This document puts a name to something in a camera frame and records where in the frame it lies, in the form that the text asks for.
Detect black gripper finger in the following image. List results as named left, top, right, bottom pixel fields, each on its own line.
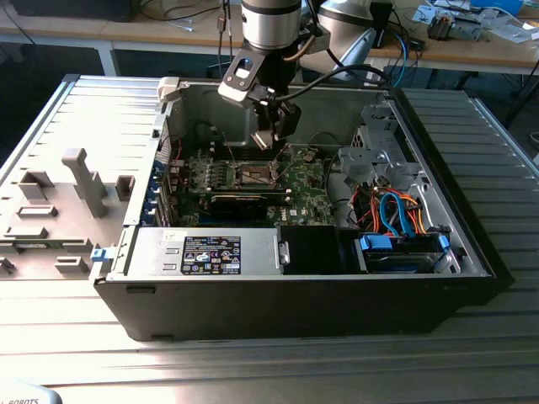
left=275, top=104, right=303, bottom=140
left=253, top=102, right=276, bottom=141

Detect CPU with silver top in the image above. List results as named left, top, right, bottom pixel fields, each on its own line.
left=249, top=129, right=275, bottom=152

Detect metal socket cover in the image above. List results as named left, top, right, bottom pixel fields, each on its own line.
left=269, top=146, right=296, bottom=187

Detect CPU socket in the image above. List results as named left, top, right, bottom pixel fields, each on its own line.
left=233, top=161, right=282, bottom=189

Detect black finned CPU cooler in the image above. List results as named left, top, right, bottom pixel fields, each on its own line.
left=426, top=11, right=456, bottom=42

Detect green motherboard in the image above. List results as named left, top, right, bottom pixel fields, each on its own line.
left=168, top=145, right=339, bottom=229

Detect silver metal drive cage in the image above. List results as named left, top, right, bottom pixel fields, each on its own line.
left=338, top=100, right=429, bottom=193

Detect black graphics card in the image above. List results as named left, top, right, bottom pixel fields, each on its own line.
left=209, top=192, right=270, bottom=221

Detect white label tag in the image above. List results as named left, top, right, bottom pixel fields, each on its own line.
left=364, top=66, right=385, bottom=88

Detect green RAM stick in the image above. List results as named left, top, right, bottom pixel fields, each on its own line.
left=187, top=187, right=292, bottom=199

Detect beige plastic case latch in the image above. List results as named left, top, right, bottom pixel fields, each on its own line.
left=157, top=77, right=184, bottom=103

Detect black upright box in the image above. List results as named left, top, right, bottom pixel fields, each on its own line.
left=370, top=2, right=395, bottom=48

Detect light wooden desk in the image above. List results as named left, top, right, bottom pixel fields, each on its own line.
left=0, top=0, right=244, bottom=77
left=364, top=0, right=539, bottom=88

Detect silver power supply unit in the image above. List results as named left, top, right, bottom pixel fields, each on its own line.
left=128, top=226, right=282, bottom=279

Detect hard disk in blue carrier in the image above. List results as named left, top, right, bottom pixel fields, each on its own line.
left=355, top=233, right=451, bottom=275

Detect black PC case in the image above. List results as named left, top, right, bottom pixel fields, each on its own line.
left=93, top=77, right=515, bottom=343

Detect grey metal part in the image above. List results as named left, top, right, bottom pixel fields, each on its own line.
left=452, top=17, right=492, bottom=43

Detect black device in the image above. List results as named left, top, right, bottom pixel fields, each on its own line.
left=8, top=0, right=136, bottom=24

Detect grey parts rack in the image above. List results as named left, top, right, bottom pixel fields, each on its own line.
left=0, top=146, right=138, bottom=282

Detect blue box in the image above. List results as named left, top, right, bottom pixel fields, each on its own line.
left=469, top=0, right=526, bottom=13

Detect white papers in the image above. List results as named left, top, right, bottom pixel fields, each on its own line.
left=490, top=14, right=539, bottom=45

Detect thin black wire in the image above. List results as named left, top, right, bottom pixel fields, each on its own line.
left=308, top=130, right=341, bottom=153

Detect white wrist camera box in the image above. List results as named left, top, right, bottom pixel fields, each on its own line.
left=217, top=52, right=270, bottom=107

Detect black camera cable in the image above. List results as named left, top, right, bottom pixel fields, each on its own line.
left=269, top=64, right=389, bottom=103

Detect black connector with red wires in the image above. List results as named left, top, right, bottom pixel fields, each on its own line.
left=350, top=186, right=382, bottom=232

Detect blue cable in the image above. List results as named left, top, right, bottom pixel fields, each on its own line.
left=393, top=32, right=413, bottom=88

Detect blue flat wire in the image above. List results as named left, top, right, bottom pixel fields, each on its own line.
left=389, top=188, right=421, bottom=241
left=377, top=193, right=401, bottom=237

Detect orange wire bundle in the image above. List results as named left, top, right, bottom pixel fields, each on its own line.
left=398, top=191, right=429, bottom=235

